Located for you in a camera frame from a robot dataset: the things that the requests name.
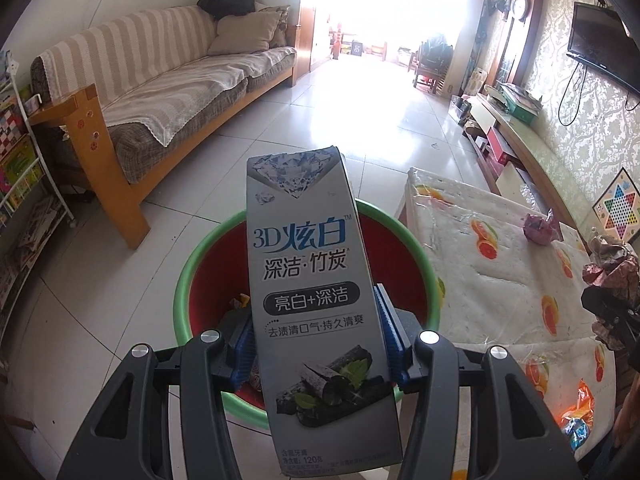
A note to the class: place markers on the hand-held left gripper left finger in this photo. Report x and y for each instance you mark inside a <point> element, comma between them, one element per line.
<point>246,355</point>

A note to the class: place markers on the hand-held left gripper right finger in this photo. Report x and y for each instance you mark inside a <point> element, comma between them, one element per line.
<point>392,340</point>

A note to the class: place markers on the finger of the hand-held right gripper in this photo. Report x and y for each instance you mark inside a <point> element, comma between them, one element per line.
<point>610,302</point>
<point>626,334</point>

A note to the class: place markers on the foil wrapper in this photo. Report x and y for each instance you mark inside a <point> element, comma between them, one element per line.
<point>615,270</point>

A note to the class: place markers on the red bin with green rim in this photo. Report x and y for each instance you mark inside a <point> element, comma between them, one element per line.
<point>210,280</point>

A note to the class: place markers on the grey toothpaste box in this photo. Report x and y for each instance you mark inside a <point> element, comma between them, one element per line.
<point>310,280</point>

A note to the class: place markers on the person's right forearm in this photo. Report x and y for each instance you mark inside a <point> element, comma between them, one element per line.
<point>629,425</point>

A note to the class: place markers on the orange snack packet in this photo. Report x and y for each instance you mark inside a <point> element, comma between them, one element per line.
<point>575,410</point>

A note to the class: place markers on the colourful star checkers board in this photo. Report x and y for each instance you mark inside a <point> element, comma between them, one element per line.
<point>620,205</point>

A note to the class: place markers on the pink crumpled wrapper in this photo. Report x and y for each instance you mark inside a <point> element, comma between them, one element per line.
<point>542,230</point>

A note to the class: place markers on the fruit-print tablecloth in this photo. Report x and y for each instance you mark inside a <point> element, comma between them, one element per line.
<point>490,280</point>

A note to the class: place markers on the long low television cabinet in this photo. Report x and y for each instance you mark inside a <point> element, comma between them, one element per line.
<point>525,135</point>

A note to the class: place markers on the red flat box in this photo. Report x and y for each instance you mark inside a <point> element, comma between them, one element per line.
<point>502,147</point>

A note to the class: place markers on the green flat box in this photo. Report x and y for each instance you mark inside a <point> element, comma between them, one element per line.
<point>520,110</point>

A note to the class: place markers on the wooden chair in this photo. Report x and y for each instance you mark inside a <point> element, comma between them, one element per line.
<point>432,72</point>

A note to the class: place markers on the row of picture books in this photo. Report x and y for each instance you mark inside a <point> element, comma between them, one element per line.
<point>20,170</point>

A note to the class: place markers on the plain beige cushion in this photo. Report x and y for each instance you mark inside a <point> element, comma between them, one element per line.
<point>245,32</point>

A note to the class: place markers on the striped beige sofa cover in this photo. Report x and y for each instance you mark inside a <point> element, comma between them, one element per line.
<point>130,50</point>

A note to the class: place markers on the patterned cushion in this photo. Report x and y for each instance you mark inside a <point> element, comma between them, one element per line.
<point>283,25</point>

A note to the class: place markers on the black bag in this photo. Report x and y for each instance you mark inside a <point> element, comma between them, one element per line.
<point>225,0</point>

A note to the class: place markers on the wooden frame sofa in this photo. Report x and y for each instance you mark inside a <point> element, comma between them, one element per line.
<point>165,105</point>

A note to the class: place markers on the wall-mounted television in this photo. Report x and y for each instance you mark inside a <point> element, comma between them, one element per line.
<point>595,40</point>

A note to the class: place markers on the round wall clock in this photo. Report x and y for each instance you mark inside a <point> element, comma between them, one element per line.
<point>520,6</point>

